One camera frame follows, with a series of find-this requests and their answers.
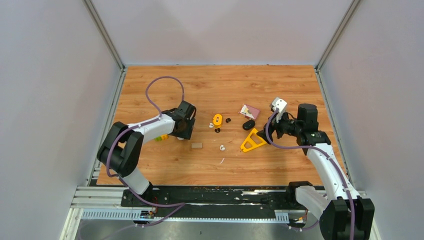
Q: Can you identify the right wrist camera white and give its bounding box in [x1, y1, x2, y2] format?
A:
[269, 97, 288, 123]

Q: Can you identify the yellow traffic light block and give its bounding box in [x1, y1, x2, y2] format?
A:
[212, 113, 223, 129]

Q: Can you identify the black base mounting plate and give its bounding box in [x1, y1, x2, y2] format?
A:
[141, 185, 309, 220]

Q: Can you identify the black earbud charging case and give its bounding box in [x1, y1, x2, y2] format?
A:
[242, 119, 256, 131]

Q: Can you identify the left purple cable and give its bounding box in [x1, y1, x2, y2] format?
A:
[105, 75, 186, 229]

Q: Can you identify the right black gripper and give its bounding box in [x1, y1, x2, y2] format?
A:
[256, 108, 302, 144]

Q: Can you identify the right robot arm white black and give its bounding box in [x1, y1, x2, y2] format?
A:
[257, 97, 375, 240]

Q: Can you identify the yellow triangular toy frame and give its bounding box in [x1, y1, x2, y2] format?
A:
[240, 128, 268, 153]

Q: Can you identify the pink picture card block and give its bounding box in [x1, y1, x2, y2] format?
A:
[239, 104, 261, 121]

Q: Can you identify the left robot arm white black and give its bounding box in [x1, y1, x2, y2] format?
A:
[96, 100, 197, 207]

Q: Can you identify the pink green orange brick stack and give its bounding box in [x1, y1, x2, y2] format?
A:
[154, 134, 169, 142]

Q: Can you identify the white slotted cable duct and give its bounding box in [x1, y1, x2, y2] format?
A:
[81, 208, 290, 224]

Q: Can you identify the small wooden block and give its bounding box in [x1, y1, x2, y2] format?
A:
[191, 142, 203, 149]

